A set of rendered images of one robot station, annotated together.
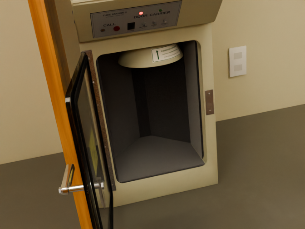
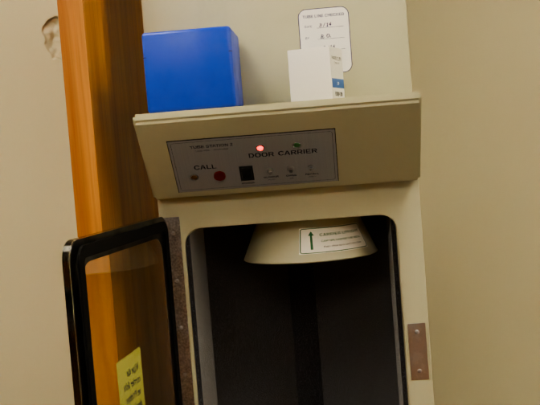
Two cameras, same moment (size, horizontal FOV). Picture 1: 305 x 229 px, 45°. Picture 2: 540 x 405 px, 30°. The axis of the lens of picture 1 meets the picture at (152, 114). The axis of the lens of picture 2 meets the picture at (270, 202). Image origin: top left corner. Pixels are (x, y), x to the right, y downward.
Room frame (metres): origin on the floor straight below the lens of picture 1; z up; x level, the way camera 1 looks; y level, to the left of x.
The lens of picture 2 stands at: (-0.33, -0.28, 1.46)
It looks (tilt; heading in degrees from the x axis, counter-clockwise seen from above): 3 degrees down; 14
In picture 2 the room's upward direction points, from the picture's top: 4 degrees counter-clockwise
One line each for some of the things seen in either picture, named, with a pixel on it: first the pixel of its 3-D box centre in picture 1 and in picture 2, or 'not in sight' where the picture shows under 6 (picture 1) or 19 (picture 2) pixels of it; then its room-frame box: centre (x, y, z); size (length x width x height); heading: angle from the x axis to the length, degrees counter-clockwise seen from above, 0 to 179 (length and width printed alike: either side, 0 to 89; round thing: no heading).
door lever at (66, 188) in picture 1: (76, 178); not in sight; (0.60, 0.16, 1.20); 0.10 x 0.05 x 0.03; 2
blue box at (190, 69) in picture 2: not in sight; (194, 72); (0.79, 0.07, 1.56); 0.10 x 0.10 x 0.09; 10
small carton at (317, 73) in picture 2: not in sight; (316, 75); (0.82, -0.07, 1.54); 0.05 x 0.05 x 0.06; 83
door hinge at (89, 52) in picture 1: (100, 127); (181, 375); (0.83, 0.13, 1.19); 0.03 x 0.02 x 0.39; 100
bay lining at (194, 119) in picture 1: (146, 99); (303, 345); (0.99, 0.01, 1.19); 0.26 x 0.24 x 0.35; 100
